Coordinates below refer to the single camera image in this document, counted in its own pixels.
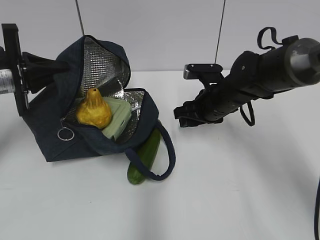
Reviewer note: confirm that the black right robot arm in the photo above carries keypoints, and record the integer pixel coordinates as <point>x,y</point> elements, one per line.
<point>252,76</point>

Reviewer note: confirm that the green-lidded glass food container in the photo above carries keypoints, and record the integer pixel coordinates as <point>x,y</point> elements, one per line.
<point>121,114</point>

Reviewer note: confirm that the navy blue lunch bag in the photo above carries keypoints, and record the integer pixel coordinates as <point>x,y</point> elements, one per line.
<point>103,65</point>

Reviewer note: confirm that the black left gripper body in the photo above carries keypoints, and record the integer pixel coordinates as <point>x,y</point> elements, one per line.
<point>14,63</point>

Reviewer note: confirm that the yellow pear-shaped gourd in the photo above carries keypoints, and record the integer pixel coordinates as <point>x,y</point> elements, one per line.
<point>93,110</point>

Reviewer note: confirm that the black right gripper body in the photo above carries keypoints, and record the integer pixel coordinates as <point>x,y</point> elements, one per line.
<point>190,113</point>

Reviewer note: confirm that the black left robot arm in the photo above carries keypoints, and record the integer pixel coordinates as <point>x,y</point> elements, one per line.
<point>5,76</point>

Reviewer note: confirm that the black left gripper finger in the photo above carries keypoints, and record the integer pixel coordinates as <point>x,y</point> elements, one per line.
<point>39,81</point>
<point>36,65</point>

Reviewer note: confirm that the green cucumber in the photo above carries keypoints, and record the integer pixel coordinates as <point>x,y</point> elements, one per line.
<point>147,153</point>

